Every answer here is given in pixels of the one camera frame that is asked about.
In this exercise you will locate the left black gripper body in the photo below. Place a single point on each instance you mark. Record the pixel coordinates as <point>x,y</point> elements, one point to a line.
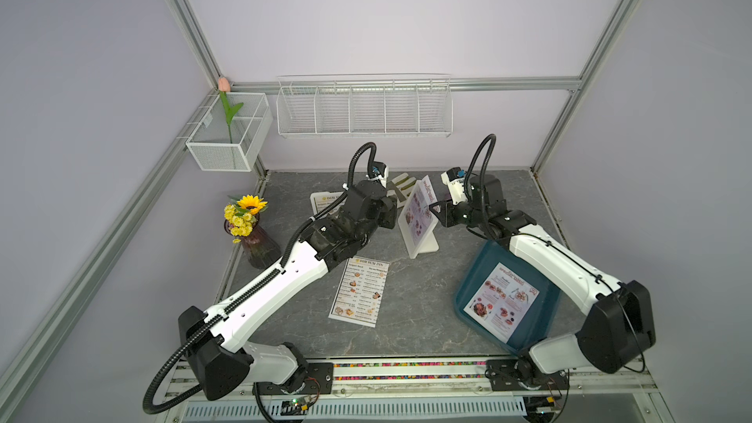
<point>386,219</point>

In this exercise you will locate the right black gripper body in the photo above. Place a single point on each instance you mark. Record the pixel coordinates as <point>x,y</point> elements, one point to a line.
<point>463,213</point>

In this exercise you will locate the white menu holder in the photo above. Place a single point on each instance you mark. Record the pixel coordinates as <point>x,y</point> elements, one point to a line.
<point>322,200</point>
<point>429,245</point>

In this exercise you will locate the special menu sheet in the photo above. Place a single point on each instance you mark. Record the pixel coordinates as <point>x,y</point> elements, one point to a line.
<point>416,213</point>
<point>501,302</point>

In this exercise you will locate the dim sum menu sheet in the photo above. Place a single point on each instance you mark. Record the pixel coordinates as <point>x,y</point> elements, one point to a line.
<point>360,293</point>

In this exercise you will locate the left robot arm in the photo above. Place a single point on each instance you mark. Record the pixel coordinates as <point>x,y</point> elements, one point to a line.
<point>218,341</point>

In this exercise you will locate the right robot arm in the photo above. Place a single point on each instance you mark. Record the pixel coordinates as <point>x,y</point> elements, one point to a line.
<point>600,320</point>

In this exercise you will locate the teal plastic tray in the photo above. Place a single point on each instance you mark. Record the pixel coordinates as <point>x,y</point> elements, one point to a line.
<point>536,323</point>

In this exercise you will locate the yellow sunflower bouquet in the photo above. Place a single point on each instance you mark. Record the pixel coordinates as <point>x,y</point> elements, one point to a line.
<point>242,215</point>

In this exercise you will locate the small white mesh basket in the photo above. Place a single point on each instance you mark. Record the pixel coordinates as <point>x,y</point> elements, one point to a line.
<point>208,142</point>

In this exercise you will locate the pink artificial tulip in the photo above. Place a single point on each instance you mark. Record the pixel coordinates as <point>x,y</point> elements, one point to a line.
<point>230,110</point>

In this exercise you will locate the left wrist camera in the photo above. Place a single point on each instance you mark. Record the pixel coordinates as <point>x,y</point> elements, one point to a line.
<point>378,172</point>

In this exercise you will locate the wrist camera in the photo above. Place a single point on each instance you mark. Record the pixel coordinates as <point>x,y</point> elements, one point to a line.
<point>454,179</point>
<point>378,172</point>

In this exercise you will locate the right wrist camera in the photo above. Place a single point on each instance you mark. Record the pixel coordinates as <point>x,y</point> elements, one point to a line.
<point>454,179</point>

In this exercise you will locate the long white wire basket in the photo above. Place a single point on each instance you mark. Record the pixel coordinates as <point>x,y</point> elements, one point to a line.
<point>365,105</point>

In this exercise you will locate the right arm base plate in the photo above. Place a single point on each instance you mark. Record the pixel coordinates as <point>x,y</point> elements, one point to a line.
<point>520,374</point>

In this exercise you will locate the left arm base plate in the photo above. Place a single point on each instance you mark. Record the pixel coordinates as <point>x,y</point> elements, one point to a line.
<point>316,378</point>

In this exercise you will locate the aluminium front rail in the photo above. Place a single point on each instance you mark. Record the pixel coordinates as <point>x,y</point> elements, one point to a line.
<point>435,389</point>

